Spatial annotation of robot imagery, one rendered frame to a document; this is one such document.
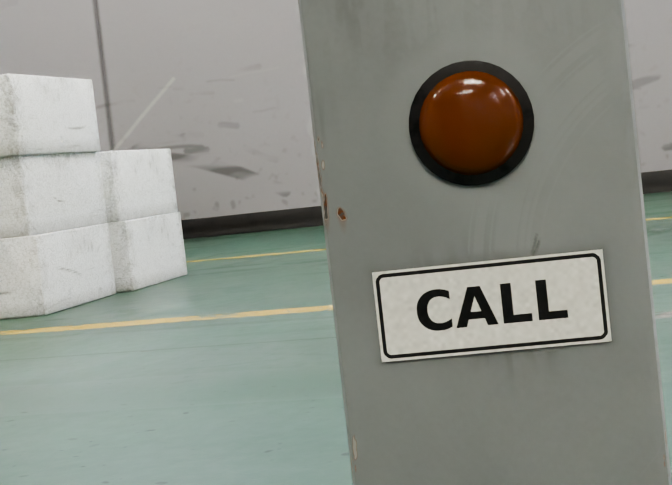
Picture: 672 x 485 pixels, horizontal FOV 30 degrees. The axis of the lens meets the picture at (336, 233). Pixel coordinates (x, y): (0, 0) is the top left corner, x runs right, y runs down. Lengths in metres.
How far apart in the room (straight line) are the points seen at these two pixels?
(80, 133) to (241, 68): 2.74
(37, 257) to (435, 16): 2.60
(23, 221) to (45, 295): 0.17
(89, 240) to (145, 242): 0.26
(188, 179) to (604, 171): 5.64
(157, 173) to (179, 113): 2.45
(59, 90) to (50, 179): 0.22
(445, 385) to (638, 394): 0.04
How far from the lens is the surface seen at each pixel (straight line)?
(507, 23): 0.28
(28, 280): 2.87
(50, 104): 3.00
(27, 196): 2.88
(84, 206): 3.11
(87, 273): 3.07
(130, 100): 6.01
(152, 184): 3.43
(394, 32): 0.28
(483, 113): 0.27
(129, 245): 3.22
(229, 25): 5.82
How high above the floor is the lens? 0.26
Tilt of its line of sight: 3 degrees down
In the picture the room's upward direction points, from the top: 6 degrees counter-clockwise
